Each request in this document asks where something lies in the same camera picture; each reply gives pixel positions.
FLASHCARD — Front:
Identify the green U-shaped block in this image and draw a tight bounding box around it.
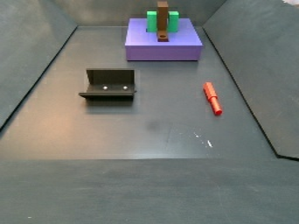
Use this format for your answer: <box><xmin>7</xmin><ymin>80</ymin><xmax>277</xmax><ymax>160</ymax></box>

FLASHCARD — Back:
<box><xmin>146</xmin><ymin>10</ymin><xmax>181</xmax><ymax>32</ymax></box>

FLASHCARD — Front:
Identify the red peg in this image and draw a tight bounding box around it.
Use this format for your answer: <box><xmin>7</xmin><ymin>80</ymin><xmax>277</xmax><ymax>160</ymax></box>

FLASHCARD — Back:
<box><xmin>204</xmin><ymin>82</ymin><xmax>224</xmax><ymax>116</ymax></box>

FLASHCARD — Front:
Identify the black fixture bracket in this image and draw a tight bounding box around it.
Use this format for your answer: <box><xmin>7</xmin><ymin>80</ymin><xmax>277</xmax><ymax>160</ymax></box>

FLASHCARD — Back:
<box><xmin>79</xmin><ymin>68</ymin><xmax>137</xmax><ymax>99</ymax></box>

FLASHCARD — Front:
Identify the brown L-shaped block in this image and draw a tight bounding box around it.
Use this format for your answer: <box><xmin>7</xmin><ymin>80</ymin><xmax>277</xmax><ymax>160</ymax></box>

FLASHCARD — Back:
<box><xmin>157</xmin><ymin>1</ymin><xmax>169</xmax><ymax>42</ymax></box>

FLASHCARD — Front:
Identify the purple base block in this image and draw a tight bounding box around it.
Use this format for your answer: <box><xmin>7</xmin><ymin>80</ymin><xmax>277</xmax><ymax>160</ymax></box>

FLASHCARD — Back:
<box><xmin>126</xmin><ymin>18</ymin><xmax>204</xmax><ymax>61</ymax></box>

